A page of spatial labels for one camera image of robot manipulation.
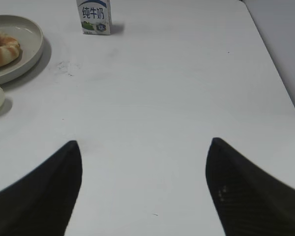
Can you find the white milk carton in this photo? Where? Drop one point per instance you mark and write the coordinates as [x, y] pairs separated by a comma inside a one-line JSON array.
[[95, 16]]

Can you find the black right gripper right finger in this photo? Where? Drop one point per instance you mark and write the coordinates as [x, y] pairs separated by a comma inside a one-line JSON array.
[[248, 200]]

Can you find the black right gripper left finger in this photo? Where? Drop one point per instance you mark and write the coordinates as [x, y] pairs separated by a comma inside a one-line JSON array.
[[41, 203]]

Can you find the striped brown croissant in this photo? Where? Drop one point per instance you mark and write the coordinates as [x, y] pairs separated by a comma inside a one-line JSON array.
[[9, 49]]

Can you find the beige round plate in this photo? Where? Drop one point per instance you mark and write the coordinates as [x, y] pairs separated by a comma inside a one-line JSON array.
[[31, 39]]

